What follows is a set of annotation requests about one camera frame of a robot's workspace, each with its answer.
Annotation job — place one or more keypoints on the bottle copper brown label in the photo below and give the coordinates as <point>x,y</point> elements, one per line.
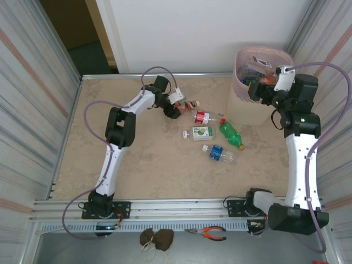
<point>189,105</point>

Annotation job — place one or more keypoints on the clear bottle white label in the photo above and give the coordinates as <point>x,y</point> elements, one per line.
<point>261,61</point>

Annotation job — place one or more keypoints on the bottle lime label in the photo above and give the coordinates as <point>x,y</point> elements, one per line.
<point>202,132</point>

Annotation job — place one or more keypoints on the blue-label bottle white cap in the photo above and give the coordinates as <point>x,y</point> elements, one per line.
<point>218,152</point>

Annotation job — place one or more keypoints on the beige plastic waste bin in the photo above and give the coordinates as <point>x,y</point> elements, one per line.
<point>244,115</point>

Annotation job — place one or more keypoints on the pink plastic bin liner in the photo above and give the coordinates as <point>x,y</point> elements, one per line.
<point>242,56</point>

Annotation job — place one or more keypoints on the red-label bottle red cap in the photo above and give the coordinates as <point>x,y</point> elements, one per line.
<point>200,116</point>

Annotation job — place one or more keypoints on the brown cloth pouch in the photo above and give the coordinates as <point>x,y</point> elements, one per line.
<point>147,237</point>
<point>165,239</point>

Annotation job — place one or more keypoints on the small black controller board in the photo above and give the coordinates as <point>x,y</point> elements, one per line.
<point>255,224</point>
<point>108,227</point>

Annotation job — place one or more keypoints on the small red object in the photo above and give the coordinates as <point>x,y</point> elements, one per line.
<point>319,262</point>

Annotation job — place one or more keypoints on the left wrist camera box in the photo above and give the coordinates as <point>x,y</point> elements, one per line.
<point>177,96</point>

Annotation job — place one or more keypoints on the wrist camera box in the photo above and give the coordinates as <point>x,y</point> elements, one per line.
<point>177,96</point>
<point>283,79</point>

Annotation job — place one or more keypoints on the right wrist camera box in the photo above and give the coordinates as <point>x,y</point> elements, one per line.
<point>283,79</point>

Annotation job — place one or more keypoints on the white door frame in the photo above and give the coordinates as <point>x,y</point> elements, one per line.
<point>111,33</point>

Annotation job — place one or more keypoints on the wide aluminium mounting rail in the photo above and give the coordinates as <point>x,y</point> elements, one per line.
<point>178,209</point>

